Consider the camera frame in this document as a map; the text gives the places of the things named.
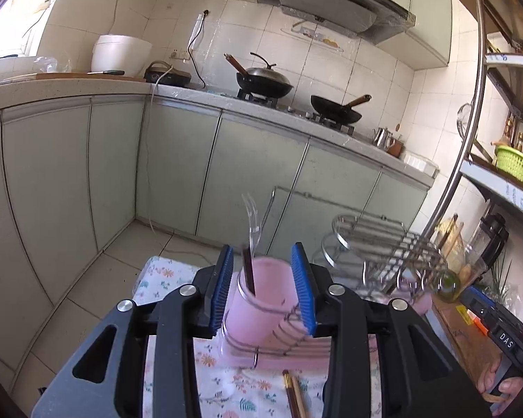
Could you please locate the black blender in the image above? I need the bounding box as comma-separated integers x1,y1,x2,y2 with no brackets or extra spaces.
470,213,509,268

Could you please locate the lidded black wok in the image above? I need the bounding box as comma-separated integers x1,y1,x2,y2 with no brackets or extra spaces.
224,52,293,99

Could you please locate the open black wok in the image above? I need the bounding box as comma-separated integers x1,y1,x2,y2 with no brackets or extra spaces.
311,94,372,125

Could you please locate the pink drip tray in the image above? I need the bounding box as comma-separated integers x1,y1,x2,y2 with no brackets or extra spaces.
217,330,332,372

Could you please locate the black electric cooker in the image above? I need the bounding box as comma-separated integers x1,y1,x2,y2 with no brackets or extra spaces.
143,61,191,87

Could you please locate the floral tablecloth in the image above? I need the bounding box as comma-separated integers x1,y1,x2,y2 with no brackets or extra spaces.
133,257,381,417

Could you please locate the pink cup left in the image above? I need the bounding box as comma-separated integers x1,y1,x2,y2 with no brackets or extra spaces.
221,257,298,356

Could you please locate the clear plastic fork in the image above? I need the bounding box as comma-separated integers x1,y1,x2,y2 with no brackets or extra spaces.
242,193,263,257

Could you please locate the green plastic basket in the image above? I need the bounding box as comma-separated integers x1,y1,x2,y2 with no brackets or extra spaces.
495,145,523,183

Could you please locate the wooden cutting board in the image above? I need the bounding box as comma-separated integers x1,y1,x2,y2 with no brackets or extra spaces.
6,73,145,83

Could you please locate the dark chopstick gold band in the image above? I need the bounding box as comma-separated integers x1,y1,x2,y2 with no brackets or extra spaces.
242,245,256,295

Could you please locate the metal shelf rack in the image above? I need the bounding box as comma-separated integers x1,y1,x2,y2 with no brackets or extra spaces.
417,0,523,245

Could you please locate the range hood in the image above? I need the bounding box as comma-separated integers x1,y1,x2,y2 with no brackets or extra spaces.
258,0,416,44

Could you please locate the person right hand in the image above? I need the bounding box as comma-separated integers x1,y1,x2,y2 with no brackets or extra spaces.
476,354,523,416

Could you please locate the wire utensil rack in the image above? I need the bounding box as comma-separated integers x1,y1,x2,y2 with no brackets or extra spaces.
217,213,453,371

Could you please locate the white rice cooker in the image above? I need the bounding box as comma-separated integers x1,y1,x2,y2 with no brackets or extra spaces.
90,35,153,77

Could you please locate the gas stove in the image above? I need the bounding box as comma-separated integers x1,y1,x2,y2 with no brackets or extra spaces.
235,90,362,136

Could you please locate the metal kettle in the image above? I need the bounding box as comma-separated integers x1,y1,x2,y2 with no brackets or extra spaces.
372,127,396,151

